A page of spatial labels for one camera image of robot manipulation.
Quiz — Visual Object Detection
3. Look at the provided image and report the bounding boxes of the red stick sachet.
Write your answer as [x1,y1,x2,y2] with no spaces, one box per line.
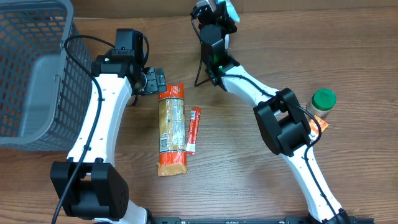
[186,108,201,155]

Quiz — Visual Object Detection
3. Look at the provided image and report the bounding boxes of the orange spaghetti pasta packet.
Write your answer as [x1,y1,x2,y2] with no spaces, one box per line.
[157,83,187,177]

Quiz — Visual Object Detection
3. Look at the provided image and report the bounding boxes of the green lid jar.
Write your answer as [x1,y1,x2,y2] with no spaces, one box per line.
[306,88,336,117]

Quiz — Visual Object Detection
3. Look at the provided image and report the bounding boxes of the small orange carton box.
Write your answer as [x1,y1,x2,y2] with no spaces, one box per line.
[309,115,329,142]

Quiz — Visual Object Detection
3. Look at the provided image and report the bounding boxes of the teal tissue packet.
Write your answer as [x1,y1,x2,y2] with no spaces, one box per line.
[216,0,240,22]

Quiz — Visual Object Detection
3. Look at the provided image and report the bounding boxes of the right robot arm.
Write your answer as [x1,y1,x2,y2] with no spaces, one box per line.
[190,1,350,223]

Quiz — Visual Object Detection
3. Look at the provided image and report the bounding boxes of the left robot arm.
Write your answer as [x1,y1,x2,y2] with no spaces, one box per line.
[50,29,166,224]

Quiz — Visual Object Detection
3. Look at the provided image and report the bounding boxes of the white barcode scanner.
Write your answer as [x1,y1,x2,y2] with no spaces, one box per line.
[224,34,229,50]

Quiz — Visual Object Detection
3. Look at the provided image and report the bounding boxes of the grey plastic shopping basket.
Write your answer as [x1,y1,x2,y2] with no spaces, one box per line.
[1,0,92,151]

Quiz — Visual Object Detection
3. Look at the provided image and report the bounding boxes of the right black cable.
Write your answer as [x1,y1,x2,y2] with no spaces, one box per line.
[190,15,343,224]

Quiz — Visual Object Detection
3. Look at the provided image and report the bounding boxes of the black cable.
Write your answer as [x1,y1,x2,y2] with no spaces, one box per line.
[51,34,116,224]
[190,15,343,224]

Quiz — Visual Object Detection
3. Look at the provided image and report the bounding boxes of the left black cable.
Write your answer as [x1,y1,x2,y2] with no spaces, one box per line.
[51,34,116,224]

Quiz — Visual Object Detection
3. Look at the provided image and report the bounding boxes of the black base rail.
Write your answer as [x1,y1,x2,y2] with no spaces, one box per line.
[149,216,376,224]

